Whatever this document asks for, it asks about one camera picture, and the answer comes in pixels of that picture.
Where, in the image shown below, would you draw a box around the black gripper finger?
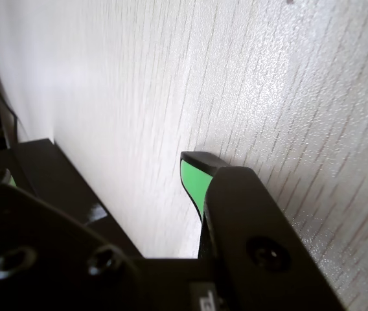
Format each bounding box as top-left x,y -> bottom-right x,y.
0,168 -> 139,311

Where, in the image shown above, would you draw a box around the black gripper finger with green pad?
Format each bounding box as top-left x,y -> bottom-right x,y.
179,151 -> 347,311

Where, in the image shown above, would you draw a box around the black cardboard box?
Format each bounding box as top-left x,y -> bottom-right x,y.
10,150 -> 89,227

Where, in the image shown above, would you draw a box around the black power cable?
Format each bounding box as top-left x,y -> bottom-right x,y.
0,19 -> 19,146

